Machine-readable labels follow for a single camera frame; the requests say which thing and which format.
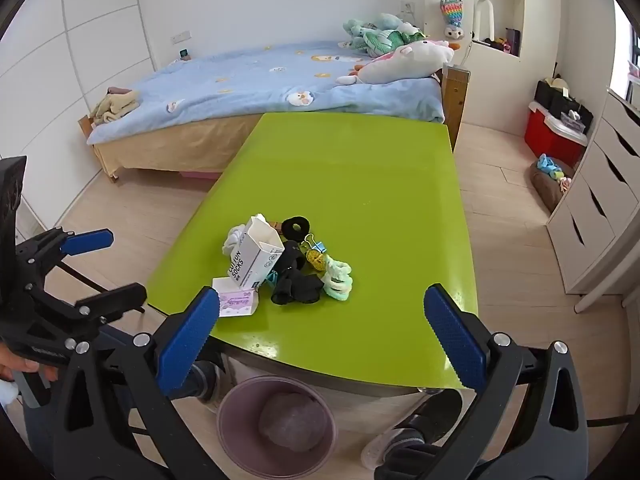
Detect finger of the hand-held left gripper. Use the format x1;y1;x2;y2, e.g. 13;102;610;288
17;228;115;273
45;282;147;341

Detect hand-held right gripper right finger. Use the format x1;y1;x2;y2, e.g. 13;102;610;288
422;282;591;480

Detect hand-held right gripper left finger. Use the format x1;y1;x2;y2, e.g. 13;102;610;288
52;286;231;480

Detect pink card packet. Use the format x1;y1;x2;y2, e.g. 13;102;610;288
212;276;260;318

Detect pink trash bin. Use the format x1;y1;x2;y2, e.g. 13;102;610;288
216;376;337;480

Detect white socks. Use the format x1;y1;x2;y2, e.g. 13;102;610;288
221;225;248;261

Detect white sock box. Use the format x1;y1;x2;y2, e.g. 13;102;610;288
241;214;286;291

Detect black socks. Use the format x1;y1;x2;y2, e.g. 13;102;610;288
270;240;326;307

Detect person's left hand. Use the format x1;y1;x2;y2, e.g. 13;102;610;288
0;345;58;385

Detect person's right leg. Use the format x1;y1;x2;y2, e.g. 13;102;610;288
387;389;463;461

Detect wooden bed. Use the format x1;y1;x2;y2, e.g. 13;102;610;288
77;65;473;183

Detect beige folded towel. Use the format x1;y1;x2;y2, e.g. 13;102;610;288
92;87;142;125

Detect black velcro roll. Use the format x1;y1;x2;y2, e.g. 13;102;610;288
280;216;311;241

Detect white wardrobe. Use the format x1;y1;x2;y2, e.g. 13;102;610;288
0;0;156;231

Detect brown cushion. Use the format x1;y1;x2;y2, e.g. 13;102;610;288
530;162;571;213

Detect pastel toys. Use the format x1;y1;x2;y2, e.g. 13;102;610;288
536;154;573;186

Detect white drawer cabinet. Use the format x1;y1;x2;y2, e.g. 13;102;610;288
546;87;640;296

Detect blue printed blanket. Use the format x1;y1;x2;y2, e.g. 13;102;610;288
86;40;446;146

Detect red storage box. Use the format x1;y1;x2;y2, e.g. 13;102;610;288
524;101;588;166

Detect black bags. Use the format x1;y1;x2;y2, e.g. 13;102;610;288
534;79;595;133

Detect white unicorn plush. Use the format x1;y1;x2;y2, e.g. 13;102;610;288
336;37;458;86

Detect green plush toys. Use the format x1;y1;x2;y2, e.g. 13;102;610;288
342;12;431;58

